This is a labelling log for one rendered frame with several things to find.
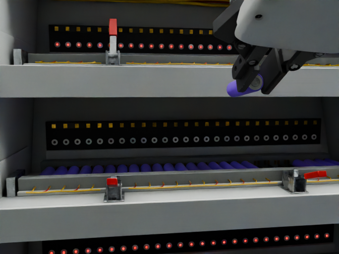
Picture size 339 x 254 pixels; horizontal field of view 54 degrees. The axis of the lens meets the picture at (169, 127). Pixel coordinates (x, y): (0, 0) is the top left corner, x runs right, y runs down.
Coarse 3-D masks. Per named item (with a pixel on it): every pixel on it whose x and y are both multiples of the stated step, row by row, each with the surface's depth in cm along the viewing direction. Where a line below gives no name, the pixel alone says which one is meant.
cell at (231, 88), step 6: (258, 78) 32; (228, 84) 38; (234, 84) 36; (252, 84) 32; (258, 84) 32; (228, 90) 38; (234, 90) 36; (246, 90) 33; (252, 90) 32; (258, 90) 32; (234, 96) 38
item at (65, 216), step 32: (0, 192) 46; (128, 192) 49; (160, 192) 49; (192, 192) 49; (224, 192) 49; (256, 192) 49; (320, 192) 49; (0, 224) 42; (32, 224) 42; (64, 224) 43; (96, 224) 44; (128, 224) 44; (160, 224) 45; (192, 224) 45; (224, 224) 46; (256, 224) 47; (288, 224) 47
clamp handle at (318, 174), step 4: (296, 172) 49; (312, 172) 44; (316, 172) 43; (320, 172) 42; (324, 172) 42; (292, 176) 49; (296, 176) 49; (300, 176) 47; (304, 176) 46; (308, 176) 44; (312, 176) 44; (316, 176) 43; (320, 176) 42; (324, 176) 42
